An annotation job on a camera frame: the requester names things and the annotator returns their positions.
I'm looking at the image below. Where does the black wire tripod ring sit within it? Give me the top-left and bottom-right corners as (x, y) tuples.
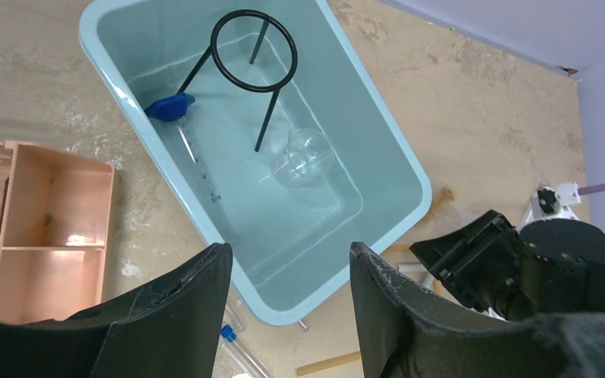
(176, 9), (299, 154)

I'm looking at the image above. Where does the orange compartment tray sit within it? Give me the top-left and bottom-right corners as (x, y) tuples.
(0, 141), (117, 324)

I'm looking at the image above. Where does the small clear glass beaker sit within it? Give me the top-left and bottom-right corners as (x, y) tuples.
(272, 128), (336, 187)

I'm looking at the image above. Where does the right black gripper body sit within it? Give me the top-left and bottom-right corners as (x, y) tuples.
(410, 210), (605, 321)

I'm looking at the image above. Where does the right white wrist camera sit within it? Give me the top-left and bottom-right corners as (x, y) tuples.
(519, 182), (581, 228)

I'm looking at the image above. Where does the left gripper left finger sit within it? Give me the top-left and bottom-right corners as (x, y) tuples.
(0, 243), (233, 377)

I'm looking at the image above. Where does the teal plastic bin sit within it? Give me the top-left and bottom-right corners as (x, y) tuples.
(79, 1), (432, 325)

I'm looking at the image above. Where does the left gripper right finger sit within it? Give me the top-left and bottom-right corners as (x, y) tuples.
(349, 242), (605, 377)

